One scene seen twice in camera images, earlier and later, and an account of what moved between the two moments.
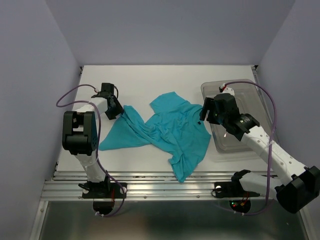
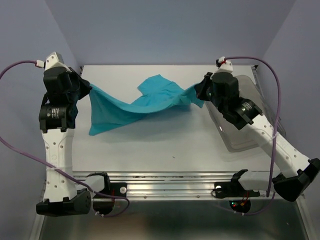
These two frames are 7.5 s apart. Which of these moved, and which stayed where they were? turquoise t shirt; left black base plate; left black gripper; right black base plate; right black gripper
Moved: left black gripper; turquoise t shirt; right black gripper
Stayed: right black base plate; left black base plate
